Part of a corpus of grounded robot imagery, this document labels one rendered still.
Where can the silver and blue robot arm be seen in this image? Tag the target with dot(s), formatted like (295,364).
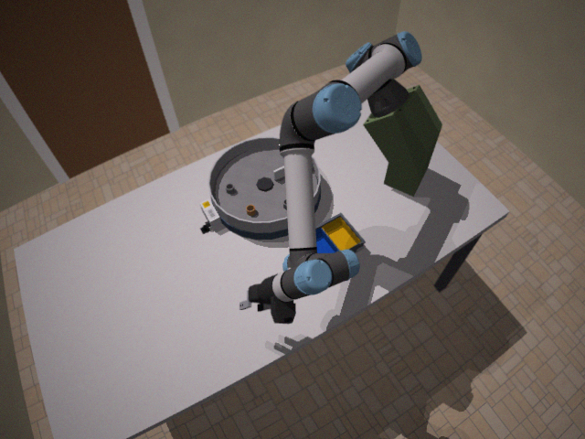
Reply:
(332,110)

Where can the blue and yellow divided bin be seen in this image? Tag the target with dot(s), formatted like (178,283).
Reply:
(341,233)

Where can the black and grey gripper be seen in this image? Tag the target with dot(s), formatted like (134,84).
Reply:
(281,312)

